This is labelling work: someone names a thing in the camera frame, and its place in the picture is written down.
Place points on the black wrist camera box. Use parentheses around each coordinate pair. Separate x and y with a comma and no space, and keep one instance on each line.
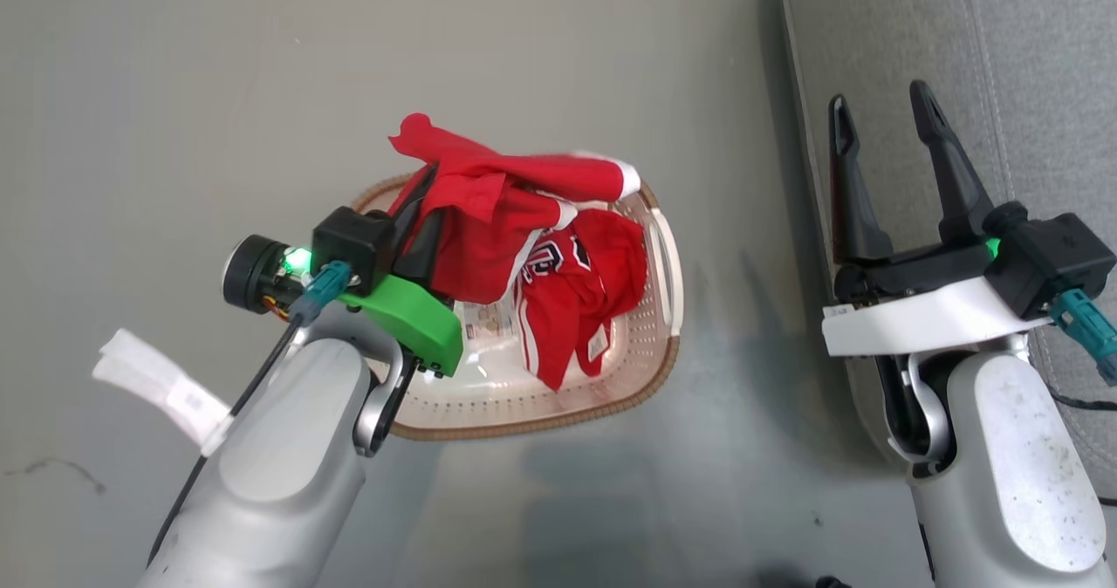
(1051,256)
(353,243)

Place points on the red garment with white trim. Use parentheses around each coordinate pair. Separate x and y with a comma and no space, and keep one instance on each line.
(476,222)

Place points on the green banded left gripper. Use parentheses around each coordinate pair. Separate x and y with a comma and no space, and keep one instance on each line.
(419,326)

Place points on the paper label sticker in basket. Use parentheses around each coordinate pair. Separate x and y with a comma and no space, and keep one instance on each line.
(484,319)

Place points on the grey fabric sofa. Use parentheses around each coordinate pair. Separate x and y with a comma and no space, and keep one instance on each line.
(1030,47)

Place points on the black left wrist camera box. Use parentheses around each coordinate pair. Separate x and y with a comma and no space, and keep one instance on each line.
(353,243)

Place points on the cream laundry basket brown rim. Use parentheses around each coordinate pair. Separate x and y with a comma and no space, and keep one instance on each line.
(628,370)

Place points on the red jersey with number print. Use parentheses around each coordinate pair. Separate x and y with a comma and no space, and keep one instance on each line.
(585,300)

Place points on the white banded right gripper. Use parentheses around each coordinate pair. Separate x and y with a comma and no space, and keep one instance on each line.
(916,317)

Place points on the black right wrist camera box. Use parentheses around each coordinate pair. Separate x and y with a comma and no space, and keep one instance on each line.
(1051,256)

